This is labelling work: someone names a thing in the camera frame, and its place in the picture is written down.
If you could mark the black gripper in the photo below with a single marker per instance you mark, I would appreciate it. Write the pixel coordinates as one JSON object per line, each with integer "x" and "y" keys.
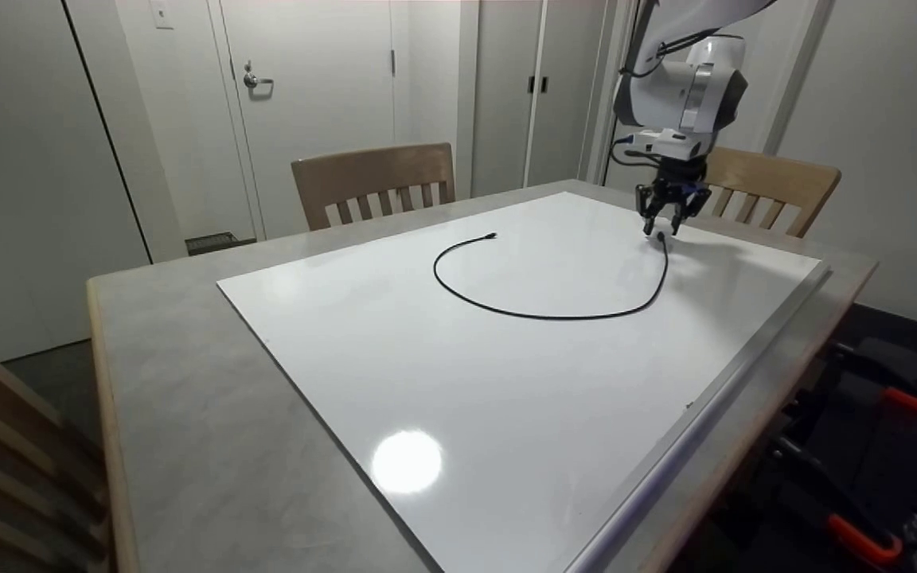
{"x": 675, "y": 175}

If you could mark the white charger power adapter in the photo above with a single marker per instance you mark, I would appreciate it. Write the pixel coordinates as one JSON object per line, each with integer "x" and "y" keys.
{"x": 661, "y": 229}

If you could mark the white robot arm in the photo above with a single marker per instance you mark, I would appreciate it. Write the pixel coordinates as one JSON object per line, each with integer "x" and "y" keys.
{"x": 681, "y": 83}

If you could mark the wooden slat-back chair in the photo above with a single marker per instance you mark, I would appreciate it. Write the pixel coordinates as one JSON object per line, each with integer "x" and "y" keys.
{"x": 373, "y": 171}
{"x": 0, "y": 458}
{"x": 788, "y": 175}

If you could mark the large white whiteboard sheet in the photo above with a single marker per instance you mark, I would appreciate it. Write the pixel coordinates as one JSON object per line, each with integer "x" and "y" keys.
{"x": 534, "y": 424}

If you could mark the white room door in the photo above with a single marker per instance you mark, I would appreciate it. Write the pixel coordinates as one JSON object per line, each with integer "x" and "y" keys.
{"x": 311, "y": 130}

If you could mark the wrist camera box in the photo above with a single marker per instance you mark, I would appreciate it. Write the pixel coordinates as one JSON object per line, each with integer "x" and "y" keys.
{"x": 664, "y": 145}

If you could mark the white wall switch plate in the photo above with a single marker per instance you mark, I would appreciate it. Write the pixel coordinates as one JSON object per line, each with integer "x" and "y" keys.
{"x": 163, "y": 14}

